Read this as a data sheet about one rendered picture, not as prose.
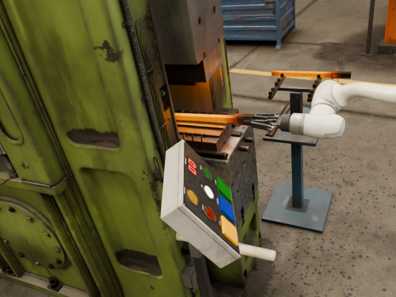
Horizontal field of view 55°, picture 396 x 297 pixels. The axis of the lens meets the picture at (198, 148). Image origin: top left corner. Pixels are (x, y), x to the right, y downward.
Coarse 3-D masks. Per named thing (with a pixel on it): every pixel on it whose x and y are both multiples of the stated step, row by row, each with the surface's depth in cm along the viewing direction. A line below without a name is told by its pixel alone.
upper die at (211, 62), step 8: (216, 48) 156; (208, 56) 149; (216, 56) 157; (168, 64) 153; (176, 64) 151; (200, 64) 146; (208, 64) 150; (216, 64) 158; (168, 72) 155; (176, 72) 153; (184, 72) 152; (192, 72) 150; (200, 72) 149; (208, 72) 151; (168, 80) 157; (176, 80) 155; (184, 80) 154; (192, 80) 152; (200, 80) 151
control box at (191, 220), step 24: (168, 168) 123; (192, 168) 122; (168, 192) 112; (216, 192) 128; (168, 216) 105; (192, 216) 105; (216, 216) 117; (192, 240) 110; (216, 240) 111; (216, 264) 116
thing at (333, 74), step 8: (272, 72) 226; (280, 72) 224; (288, 72) 222; (296, 72) 220; (304, 72) 219; (312, 72) 217; (320, 72) 215; (328, 72) 214; (336, 72) 211; (344, 72) 210
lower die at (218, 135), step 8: (184, 128) 179; (192, 128) 178; (200, 128) 176; (208, 128) 175; (216, 128) 174; (184, 136) 175; (200, 136) 173; (208, 136) 171; (216, 136) 169; (224, 136) 175; (192, 144) 172; (200, 144) 170; (208, 144) 168; (216, 144) 167; (224, 144) 176
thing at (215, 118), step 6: (180, 114) 181; (186, 114) 180; (192, 114) 179; (198, 114) 178; (204, 114) 177; (210, 114) 176; (216, 114) 175; (240, 114) 168; (246, 114) 167; (252, 114) 166; (192, 120) 179; (198, 120) 177; (204, 120) 176; (210, 120) 174; (216, 120) 173; (222, 120) 172; (228, 120) 170; (234, 120) 168
